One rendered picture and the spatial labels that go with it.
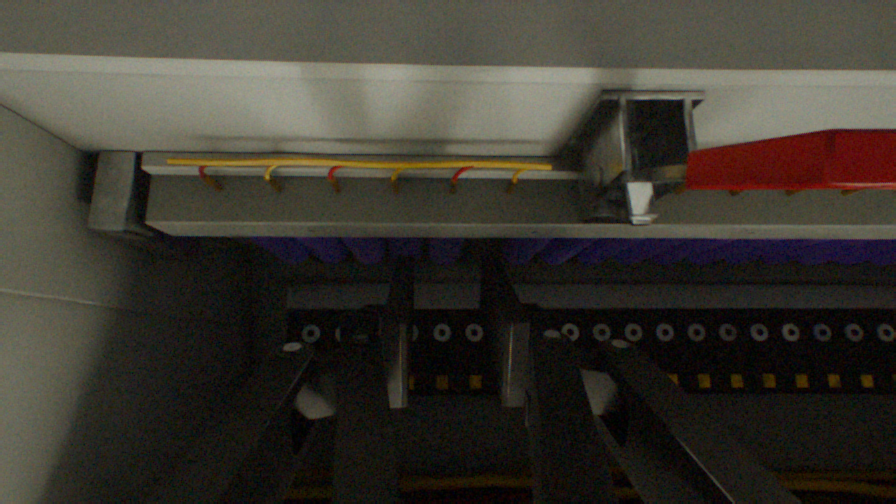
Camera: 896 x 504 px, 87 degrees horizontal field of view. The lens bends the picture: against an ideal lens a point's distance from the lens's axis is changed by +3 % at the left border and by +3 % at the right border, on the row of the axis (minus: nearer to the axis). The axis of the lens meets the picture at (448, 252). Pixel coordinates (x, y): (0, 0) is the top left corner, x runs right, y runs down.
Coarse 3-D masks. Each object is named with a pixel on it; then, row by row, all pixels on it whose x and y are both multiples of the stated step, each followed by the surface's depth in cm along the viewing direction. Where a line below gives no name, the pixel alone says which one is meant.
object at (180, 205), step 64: (192, 192) 16; (256, 192) 16; (320, 192) 16; (384, 192) 16; (448, 192) 17; (512, 192) 17; (576, 192) 17; (704, 192) 17; (768, 192) 17; (832, 192) 17
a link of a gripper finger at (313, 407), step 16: (368, 304) 17; (384, 304) 17; (336, 352) 14; (320, 368) 13; (336, 368) 13; (304, 384) 13; (320, 384) 13; (336, 384) 13; (304, 400) 13; (320, 400) 13; (336, 400) 13; (304, 416) 13; (320, 416) 13
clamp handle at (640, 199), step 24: (744, 144) 8; (768, 144) 7; (792, 144) 7; (816, 144) 7; (840, 144) 6; (864, 144) 6; (888, 144) 6; (648, 168) 12; (672, 168) 10; (696, 168) 9; (720, 168) 9; (744, 168) 8; (768, 168) 7; (792, 168) 7; (816, 168) 7; (840, 168) 6; (864, 168) 6; (888, 168) 6; (624, 192) 13; (648, 192) 13; (648, 216) 13
